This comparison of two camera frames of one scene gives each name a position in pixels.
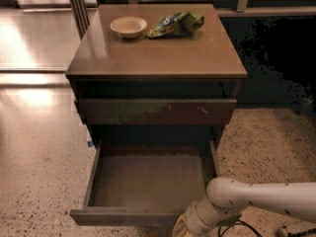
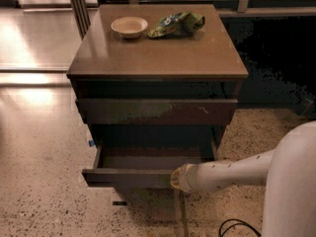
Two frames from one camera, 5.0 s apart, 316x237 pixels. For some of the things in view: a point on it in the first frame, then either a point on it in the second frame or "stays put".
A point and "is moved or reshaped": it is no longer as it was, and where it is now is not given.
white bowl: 128,27 stays put
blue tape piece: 90,143 stays put
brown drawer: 146,183 is moved or reshaped
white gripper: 190,219 → 188,178
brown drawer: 156,112 stays put
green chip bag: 174,25 stays put
